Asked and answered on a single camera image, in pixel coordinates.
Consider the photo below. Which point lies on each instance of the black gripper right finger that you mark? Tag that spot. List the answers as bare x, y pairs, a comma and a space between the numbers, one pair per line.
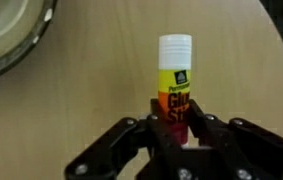
234, 150

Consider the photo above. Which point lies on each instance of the yellow red glue stick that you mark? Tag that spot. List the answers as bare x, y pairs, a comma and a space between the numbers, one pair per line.
174, 75

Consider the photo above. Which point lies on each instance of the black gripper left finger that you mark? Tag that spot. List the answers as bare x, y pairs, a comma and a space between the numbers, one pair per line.
106, 158

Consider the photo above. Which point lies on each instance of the round metal bowl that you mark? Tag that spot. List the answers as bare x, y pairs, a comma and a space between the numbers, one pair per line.
22, 25

